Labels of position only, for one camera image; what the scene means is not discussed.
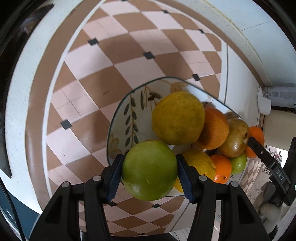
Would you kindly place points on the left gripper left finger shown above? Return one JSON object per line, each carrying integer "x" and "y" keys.
{"x": 60, "y": 218}

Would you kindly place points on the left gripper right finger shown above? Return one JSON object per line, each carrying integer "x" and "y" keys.
{"x": 239, "y": 220}

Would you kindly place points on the green apple front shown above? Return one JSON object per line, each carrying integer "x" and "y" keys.
{"x": 238, "y": 164}

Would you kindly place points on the green apple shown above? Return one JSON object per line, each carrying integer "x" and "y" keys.
{"x": 238, "y": 164}
{"x": 149, "y": 170}

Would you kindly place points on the dark red apple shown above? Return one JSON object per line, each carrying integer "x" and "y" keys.
{"x": 237, "y": 139}

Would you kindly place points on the yellow lemon front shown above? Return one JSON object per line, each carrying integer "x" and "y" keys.
{"x": 195, "y": 157}

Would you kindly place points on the small brownish orange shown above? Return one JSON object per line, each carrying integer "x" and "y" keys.
{"x": 215, "y": 130}

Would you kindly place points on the yellow pear fruit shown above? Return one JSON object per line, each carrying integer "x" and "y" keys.
{"x": 178, "y": 119}

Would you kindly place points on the cream utensil holder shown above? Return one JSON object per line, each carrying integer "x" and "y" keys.
{"x": 279, "y": 129}

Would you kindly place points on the white crumpled tissue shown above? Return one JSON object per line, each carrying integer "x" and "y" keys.
{"x": 264, "y": 104}

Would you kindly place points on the grey spray can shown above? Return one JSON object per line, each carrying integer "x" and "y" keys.
{"x": 281, "y": 96}

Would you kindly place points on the floral oval plate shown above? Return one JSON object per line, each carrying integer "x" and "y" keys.
{"x": 132, "y": 121}

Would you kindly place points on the checkered table mat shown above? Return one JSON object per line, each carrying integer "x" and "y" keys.
{"x": 99, "y": 54}

